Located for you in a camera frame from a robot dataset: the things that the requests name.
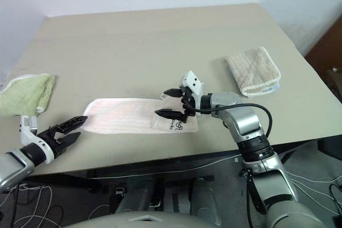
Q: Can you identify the blue folded cloth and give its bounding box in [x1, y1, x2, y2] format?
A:
[263, 83, 281, 96]

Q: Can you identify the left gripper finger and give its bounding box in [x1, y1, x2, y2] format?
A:
[55, 115, 89, 136]
[57, 131, 82, 154]

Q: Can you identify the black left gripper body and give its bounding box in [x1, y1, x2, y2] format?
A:
[37, 125, 68, 160]

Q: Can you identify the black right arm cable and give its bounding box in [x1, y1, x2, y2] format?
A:
[186, 99, 274, 138]

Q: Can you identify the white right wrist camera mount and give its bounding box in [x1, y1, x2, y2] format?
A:
[178, 70, 205, 118]

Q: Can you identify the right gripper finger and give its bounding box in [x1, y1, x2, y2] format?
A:
[163, 88, 185, 99]
[154, 108, 188, 123]

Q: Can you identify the grey robot torso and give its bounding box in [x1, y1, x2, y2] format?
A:
[64, 210, 223, 228]

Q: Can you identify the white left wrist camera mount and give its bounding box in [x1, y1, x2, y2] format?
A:
[19, 115, 56, 164]

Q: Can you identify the black table frame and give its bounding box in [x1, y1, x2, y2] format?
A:
[32, 138, 342, 213]

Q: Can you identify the beige folded towel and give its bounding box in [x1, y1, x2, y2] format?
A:
[226, 46, 281, 98]

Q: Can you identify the thin white cable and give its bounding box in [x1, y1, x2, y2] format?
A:
[87, 157, 243, 180]

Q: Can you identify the light green towel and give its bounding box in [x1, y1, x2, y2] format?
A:
[0, 73, 56, 118]

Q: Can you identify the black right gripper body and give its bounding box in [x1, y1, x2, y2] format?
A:
[180, 87, 199, 124]

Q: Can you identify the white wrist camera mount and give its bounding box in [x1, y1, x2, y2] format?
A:
[19, 115, 56, 164]
[178, 70, 205, 118]

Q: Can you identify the grey rounded robot leg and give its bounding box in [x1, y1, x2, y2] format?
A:
[189, 177, 223, 226]
[116, 177, 159, 214]

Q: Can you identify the pale pink towel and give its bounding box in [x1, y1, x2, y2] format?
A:
[82, 92, 199, 135]

